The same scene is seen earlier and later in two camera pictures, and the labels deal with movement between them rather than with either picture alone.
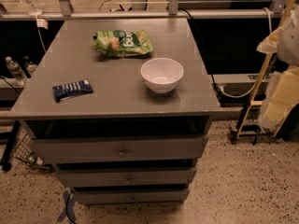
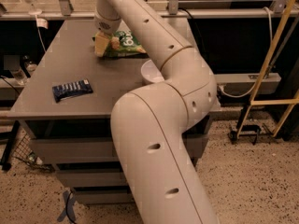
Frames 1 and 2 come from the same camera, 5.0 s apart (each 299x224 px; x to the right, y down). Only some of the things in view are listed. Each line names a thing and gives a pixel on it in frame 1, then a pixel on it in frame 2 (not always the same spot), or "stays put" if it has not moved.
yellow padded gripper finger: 281,97 to 101,43
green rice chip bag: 122,43 stays put
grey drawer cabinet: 121,108 stays put
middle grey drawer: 108,177 stays put
